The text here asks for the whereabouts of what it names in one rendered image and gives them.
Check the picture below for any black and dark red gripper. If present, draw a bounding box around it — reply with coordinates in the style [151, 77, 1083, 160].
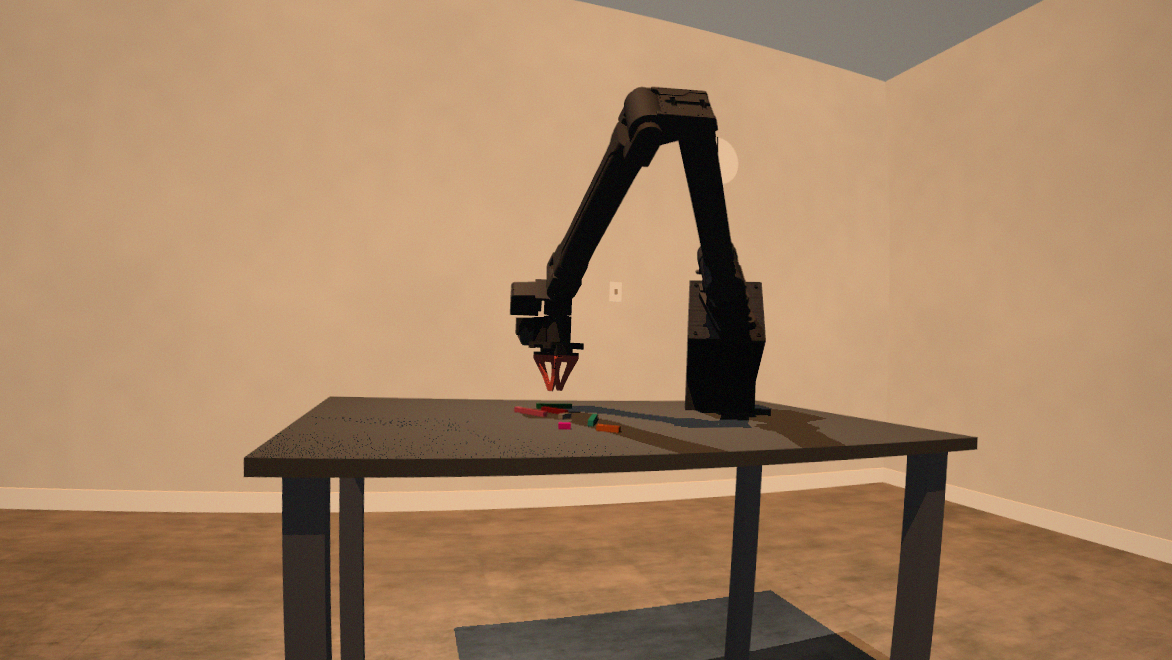
[529, 315, 584, 392]

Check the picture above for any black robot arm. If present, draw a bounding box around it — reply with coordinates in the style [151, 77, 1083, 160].
[510, 87, 756, 335]

